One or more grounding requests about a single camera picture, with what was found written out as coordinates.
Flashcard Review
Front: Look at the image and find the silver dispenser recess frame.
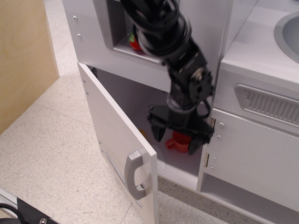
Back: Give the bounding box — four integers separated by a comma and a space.
93, 0, 162, 65

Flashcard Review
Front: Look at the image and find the silver fridge door handle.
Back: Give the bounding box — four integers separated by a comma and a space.
124, 150, 147, 201

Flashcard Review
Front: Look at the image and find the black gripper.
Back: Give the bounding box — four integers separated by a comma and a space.
147, 105, 214, 155

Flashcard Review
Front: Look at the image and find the plywood board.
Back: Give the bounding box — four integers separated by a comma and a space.
0, 0, 59, 133

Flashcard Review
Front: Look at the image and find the aluminium rail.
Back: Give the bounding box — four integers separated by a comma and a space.
0, 188, 17, 218

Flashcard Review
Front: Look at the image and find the upper brass hinge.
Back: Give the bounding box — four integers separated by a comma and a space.
211, 118, 215, 129

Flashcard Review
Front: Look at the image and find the white low fridge door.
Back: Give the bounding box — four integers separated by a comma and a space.
78, 63, 159, 224

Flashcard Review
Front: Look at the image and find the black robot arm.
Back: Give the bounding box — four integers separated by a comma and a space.
121, 0, 215, 155

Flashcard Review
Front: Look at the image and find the silver toy sink basin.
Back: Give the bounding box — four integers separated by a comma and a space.
274, 12, 299, 63

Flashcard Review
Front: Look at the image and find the white toy fridge cabinet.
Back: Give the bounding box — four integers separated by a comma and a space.
61, 0, 229, 193

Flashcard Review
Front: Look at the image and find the silver vent grille panel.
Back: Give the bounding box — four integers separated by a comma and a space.
234, 84, 299, 126

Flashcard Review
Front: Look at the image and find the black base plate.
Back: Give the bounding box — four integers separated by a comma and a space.
15, 197, 62, 224

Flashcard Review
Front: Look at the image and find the lower brass hinge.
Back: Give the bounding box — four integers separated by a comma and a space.
203, 153, 209, 167

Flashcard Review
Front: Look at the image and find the brass hinge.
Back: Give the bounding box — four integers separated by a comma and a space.
203, 153, 209, 167
211, 118, 215, 129

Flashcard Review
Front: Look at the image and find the orange toy cup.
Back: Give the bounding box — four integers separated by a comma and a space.
165, 131, 191, 153

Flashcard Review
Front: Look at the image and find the white toy kitchen counter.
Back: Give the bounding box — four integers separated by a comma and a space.
198, 0, 299, 224

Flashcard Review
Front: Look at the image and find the red toy strawberry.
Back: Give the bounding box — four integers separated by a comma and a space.
128, 32, 142, 51

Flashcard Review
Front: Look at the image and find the white cabinet door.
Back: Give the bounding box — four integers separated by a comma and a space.
204, 109, 299, 198

